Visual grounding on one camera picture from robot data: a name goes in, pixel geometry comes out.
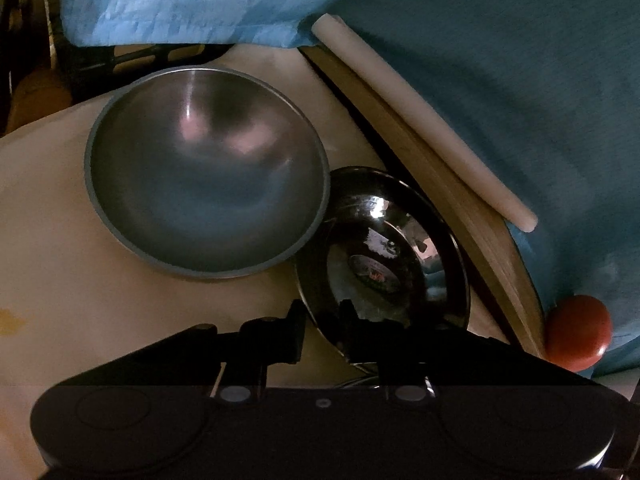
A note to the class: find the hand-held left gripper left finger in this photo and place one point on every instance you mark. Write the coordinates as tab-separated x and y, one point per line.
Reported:
298	334

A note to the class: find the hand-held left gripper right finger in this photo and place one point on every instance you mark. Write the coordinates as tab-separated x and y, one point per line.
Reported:
351	336

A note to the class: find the shiny steel plate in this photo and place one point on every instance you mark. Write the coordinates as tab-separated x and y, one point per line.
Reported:
385	240

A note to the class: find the large grey metal bowl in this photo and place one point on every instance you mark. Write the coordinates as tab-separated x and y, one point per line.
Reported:
200	185

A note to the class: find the wooden desk tray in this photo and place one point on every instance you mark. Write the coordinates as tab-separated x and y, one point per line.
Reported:
450	200

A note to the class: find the white paper roll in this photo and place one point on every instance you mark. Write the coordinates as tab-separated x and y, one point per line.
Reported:
425	125

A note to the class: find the orange-red ball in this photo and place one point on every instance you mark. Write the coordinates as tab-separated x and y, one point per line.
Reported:
580	332

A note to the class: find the cream paper table cover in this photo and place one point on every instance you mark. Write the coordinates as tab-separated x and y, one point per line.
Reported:
50	260

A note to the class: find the blue cloth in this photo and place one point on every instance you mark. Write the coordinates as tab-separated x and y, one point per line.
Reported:
500	85

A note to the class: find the black plastic crate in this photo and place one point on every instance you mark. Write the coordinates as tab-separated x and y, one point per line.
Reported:
85	76

